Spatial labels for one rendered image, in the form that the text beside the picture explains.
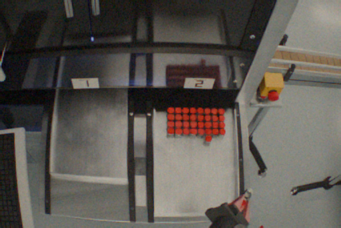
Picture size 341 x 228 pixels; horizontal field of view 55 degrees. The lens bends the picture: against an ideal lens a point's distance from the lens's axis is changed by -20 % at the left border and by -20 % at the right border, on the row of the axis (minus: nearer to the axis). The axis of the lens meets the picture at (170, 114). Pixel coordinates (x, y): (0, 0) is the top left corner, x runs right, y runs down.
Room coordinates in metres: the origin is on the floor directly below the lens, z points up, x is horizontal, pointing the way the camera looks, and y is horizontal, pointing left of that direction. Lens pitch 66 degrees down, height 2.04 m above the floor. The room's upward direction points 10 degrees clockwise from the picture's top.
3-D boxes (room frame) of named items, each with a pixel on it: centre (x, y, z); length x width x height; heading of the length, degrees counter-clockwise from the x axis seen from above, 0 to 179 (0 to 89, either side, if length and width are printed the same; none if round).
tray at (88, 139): (0.43, 0.25, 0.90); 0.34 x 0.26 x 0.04; 10
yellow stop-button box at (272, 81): (0.65, -0.31, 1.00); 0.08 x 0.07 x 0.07; 10
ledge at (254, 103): (0.69, -0.32, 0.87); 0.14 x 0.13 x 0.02; 10
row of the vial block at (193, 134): (0.47, -0.09, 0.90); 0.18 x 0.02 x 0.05; 99
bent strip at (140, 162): (0.28, 0.05, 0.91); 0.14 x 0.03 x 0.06; 10
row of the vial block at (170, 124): (0.49, -0.08, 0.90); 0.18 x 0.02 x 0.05; 100
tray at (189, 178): (0.38, -0.10, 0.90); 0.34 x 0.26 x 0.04; 10
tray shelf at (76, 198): (0.39, 0.07, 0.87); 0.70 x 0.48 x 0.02; 100
